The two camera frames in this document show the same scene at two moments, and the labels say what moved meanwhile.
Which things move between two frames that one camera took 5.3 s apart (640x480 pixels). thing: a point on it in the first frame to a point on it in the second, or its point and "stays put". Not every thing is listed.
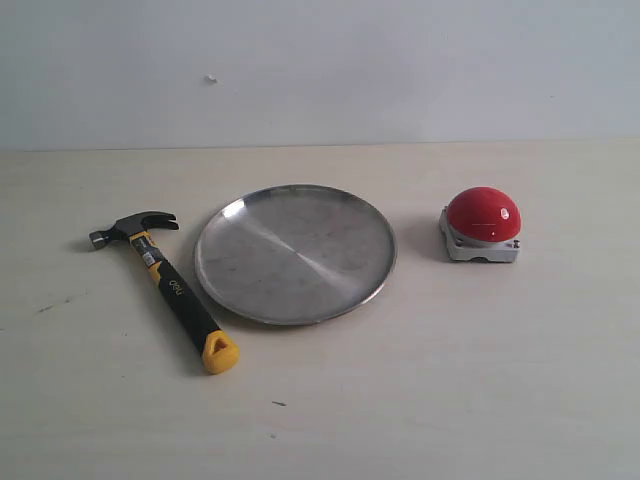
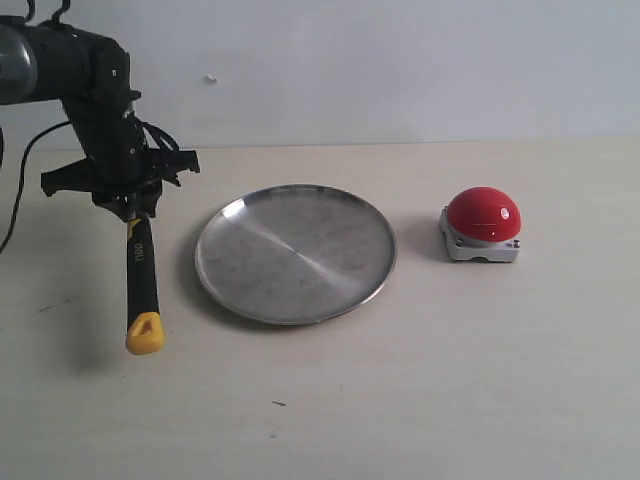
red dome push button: [481, 222] stays put
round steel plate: [294, 254] stays put
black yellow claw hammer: [219, 350] to [145, 329]
